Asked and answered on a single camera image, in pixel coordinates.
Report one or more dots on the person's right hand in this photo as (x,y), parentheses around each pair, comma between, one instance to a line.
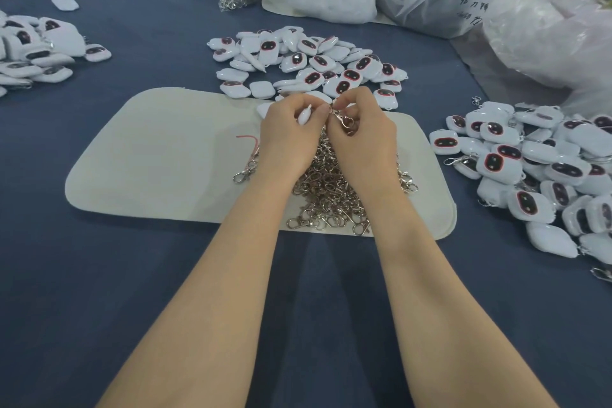
(365,143)

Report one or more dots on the person's left hand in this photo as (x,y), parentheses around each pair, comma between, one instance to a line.
(287,143)

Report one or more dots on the white charm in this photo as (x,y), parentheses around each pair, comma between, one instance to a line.
(304,114)

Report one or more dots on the person's left forearm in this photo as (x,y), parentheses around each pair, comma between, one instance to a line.
(206,312)

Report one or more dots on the person's right forearm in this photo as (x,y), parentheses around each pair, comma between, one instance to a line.
(457,312)

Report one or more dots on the thin red thread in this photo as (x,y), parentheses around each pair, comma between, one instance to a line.
(256,145)

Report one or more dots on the cream felt work mat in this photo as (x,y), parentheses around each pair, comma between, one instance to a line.
(148,159)

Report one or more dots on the crumpled clear plastic bag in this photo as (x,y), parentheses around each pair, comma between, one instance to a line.
(562,36)

